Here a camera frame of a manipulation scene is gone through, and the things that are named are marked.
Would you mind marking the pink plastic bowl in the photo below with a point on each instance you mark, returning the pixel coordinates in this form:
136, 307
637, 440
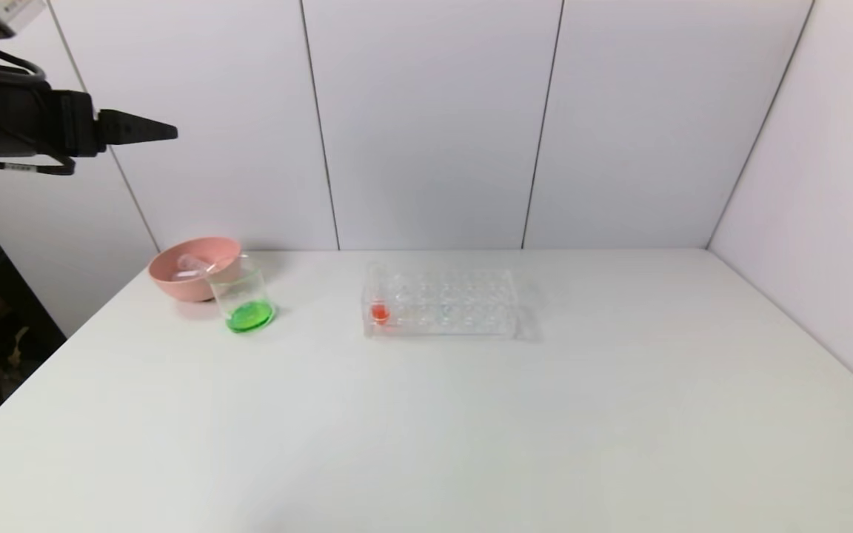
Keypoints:
175, 285

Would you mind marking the clear acrylic test tube rack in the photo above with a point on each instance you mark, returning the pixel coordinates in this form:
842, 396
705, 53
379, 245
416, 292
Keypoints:
441, 303

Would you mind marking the test tube with red pigment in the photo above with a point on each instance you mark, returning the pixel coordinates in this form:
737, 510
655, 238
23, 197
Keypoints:
378, 303

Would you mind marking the clear glass beaker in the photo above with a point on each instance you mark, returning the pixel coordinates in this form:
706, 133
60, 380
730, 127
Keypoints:
245, 300

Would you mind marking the test tube with yellow pigment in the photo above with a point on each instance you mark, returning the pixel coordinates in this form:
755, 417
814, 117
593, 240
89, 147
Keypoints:
197, 263

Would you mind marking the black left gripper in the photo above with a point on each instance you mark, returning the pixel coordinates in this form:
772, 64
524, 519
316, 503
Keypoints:
80, 123

